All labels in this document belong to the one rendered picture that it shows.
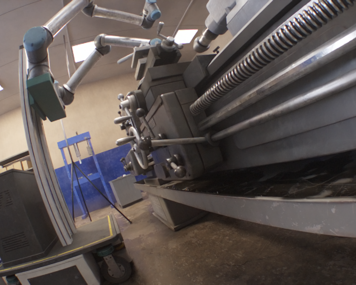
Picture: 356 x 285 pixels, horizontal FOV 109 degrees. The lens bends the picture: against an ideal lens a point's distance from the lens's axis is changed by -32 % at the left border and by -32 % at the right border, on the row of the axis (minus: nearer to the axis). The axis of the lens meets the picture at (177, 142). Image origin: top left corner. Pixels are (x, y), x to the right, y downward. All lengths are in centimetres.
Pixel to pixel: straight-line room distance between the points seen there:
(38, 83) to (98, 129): 406
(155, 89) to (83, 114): 470
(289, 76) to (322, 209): 22
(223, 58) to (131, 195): 332
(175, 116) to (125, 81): 514
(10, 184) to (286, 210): 120
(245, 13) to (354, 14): 35
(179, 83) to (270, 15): 43
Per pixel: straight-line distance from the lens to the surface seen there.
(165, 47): 74
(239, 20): 64
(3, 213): 124
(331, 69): 41
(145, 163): 81
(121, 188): 361
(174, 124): 59
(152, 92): 67
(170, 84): 71
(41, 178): 122
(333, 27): 41
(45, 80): 121
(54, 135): 533
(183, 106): 63
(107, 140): 507
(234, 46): 53
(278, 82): 37
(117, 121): 73
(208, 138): 58
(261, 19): 47
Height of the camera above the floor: 60
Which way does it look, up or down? 3 degrees up
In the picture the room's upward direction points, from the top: 21 degrees counter-clockwise
